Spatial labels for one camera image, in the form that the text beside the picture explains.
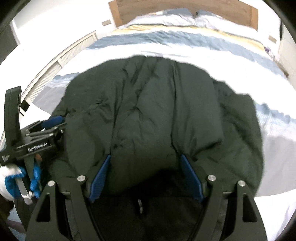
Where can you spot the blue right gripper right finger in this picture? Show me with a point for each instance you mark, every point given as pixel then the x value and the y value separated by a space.
pixel 193 182

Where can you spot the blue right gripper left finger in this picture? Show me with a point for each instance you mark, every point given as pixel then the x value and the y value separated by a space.
pixel 98 181

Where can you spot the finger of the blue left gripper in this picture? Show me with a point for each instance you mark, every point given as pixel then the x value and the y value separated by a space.
pixel 52 122

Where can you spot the black puffer jacket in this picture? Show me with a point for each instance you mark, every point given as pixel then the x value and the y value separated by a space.
pixel 146 113

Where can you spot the left hand blue white glove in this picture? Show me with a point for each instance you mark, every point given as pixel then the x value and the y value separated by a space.
pixel 11 174

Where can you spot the striped duvet cover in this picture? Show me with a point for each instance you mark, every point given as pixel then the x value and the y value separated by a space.
pixel 230 53

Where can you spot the white wardrobe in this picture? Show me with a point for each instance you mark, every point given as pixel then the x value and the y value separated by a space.
pixel 287 54

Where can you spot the right grey blue pillow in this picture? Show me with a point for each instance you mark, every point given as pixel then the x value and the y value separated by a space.
pixel 207 17

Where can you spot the wall socket plate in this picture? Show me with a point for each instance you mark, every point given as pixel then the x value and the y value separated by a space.
pixel 107 22
pixel 272 39

